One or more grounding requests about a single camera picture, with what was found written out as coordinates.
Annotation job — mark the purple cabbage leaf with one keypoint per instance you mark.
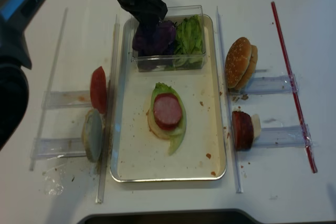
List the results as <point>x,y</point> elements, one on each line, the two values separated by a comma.
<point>154,41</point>

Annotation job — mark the black blue robot arm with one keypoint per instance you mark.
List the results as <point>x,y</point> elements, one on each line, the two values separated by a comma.
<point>15,17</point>

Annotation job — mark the green lettuce in box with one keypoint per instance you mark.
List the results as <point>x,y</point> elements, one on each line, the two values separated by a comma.
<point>188,48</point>

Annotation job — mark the red tomato slice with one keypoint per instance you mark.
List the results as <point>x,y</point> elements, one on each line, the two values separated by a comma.
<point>98,90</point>

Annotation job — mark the pink meat slice on tray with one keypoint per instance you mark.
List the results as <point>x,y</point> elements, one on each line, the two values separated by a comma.
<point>167,111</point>

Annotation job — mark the green lettuce leaf on tray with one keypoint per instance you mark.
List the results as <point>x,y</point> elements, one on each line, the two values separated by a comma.
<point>178,133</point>

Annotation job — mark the stacked red meat slices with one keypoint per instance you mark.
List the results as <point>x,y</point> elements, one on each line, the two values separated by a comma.
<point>243,130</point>

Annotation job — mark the white cheese slice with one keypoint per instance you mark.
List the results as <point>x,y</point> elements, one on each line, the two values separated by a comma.
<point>256,125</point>

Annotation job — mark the clear plastic box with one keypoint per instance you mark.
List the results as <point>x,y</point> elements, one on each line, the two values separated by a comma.
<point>175,14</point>

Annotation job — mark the purple cabbage pile in box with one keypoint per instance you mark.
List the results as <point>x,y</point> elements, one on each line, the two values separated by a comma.
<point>147,63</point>

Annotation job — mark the sesame bun top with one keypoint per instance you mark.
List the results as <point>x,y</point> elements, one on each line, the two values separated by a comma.
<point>237,61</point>

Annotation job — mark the bun bottom behind sesame bun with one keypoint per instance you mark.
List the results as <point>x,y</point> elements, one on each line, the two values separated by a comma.
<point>250,70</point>

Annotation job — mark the clear holder upper left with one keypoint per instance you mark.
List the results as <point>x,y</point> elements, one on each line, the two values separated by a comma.
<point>66,99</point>

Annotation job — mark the clear holder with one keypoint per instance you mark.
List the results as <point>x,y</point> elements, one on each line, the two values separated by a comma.
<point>275,137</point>
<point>66,99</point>
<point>271,85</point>
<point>46,148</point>

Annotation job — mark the bun half standing left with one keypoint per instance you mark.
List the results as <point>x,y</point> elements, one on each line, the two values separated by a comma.
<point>92,135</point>

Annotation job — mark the cream metal tray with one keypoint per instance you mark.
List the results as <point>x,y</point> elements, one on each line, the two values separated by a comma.
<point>137,154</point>

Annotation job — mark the clear holder upper right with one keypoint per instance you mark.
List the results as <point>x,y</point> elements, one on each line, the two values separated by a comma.
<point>271,85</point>

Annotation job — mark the clear holder lower left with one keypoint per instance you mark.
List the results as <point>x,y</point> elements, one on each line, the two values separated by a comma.
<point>46,148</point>

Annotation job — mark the clear holder lower right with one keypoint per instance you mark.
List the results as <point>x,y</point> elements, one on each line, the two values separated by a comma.
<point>275,137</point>

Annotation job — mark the red plastic strip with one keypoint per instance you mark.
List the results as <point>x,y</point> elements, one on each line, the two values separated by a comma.
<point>304,128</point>

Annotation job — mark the black object bottom edge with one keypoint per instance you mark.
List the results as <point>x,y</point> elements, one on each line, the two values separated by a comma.
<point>193,216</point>

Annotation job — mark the clear rail far left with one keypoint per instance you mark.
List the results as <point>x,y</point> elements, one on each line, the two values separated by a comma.
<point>49,86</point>

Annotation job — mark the clear rail left of tray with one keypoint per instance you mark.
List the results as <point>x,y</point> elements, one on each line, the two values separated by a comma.
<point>108,117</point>

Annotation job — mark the clear rail of tray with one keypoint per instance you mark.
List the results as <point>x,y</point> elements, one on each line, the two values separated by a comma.
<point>108,117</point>
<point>235,159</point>

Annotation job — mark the clear rail right of tray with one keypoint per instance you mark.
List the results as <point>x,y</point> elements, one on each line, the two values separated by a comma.
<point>235,159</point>

